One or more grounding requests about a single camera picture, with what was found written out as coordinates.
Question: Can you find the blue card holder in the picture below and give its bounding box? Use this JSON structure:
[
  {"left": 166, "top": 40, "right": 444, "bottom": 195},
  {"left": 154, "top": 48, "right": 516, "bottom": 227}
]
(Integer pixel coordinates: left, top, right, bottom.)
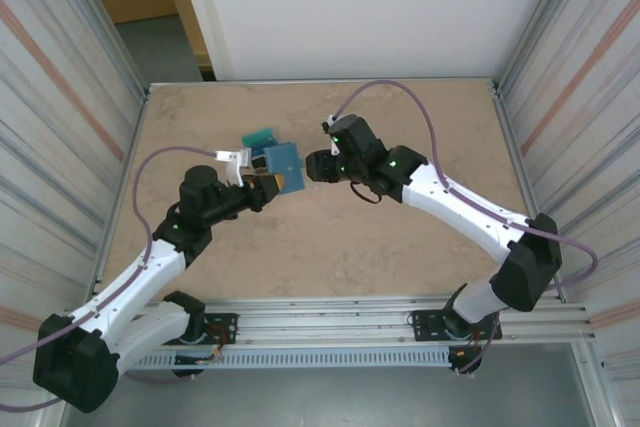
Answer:
[{"left": 263, "top": 142, "right": 308, "bottom": 197}]

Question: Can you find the clear acrylic card stand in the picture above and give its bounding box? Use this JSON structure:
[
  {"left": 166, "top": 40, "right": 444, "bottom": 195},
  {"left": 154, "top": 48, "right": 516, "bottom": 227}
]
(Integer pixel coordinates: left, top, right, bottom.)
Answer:
[{"left": 241, "top": 129, "right": 281, "bottom": 173}]

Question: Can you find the teal credit card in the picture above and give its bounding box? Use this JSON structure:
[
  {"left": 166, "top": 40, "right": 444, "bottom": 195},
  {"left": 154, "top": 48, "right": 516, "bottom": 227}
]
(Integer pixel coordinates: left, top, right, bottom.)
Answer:
[{"left": 241, "top": 129, "right": 279, "bottom": 149}]

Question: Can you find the thin black left gripper cable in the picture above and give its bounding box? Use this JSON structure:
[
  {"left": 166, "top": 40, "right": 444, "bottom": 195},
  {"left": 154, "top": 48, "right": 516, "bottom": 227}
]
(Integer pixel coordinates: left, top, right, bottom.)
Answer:
[{"left": 162, "top": 200, "right": 186, "bottom": 223}]

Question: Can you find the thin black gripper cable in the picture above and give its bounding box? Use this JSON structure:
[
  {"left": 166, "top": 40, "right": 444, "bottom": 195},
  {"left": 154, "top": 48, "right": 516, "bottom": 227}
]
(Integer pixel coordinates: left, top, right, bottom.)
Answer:
[
  {"left": 162, "top": 200, "right": 186, "bottom": 223},
  {"left": 348, "top": 180, "right": 382, "bottom": 207}
]

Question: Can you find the thin black right gripper cable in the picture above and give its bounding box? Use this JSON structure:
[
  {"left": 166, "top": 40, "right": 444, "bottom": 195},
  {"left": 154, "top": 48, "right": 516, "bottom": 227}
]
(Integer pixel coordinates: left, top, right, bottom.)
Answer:
[{"left": 348, "top": 180, "right": 382, "bottom": 207}]

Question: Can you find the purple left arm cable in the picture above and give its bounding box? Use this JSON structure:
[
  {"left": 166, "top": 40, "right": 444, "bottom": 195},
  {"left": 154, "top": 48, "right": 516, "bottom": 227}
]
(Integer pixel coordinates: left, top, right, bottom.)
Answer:
[{"left": 0, "top": 145, "right": 221, "bottom": 411}]

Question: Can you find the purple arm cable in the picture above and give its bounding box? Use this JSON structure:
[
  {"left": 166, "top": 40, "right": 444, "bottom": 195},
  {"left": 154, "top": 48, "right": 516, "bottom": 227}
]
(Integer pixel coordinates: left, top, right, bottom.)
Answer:
[
  {"left": 333, "top": 79, "right": 600, "bottom": 377},
  {"left": 0, "top": 145, "right": 221, "bottom": 411}
]

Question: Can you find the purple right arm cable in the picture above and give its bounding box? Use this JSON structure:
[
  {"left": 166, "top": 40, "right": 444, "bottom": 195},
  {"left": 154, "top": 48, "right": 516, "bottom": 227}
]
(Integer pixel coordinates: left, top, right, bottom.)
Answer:
[{"left": 333, "top": 79, "right": 600, "bottom": 377}]

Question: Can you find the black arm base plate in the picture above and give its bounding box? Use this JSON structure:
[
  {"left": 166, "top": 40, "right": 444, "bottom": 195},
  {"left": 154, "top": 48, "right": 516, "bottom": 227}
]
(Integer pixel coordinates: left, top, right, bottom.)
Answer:
[
  {"left": 197, "top": 312, "right": 240, "bottom": 347},
  {"left": 408, "top": 309, "right": 504, "bottom": 344}
]

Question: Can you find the aluminium mounting rail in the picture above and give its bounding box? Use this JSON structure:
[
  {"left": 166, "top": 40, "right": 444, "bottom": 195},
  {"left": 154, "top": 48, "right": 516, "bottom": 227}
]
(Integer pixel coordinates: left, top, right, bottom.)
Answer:
[{"left": 53, "top": 295, "right": 600, "bottom": 350}]

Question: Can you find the striped enclosure side panel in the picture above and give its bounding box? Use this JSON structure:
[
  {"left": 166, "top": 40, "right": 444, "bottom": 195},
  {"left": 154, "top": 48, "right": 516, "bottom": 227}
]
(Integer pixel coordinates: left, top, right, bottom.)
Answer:
[
  {"left": 0, "top": 0, "right": 151, "bottom": 427},
  {"left": 492, "top": 0, "right": 640, "bottom": 427}
]

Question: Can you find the grey slotted cable duct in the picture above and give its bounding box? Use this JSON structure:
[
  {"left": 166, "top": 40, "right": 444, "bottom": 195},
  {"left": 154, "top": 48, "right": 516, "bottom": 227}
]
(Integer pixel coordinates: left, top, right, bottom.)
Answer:
[{"left": 119, "top": 346, "right": 454, "bottom": 372}]

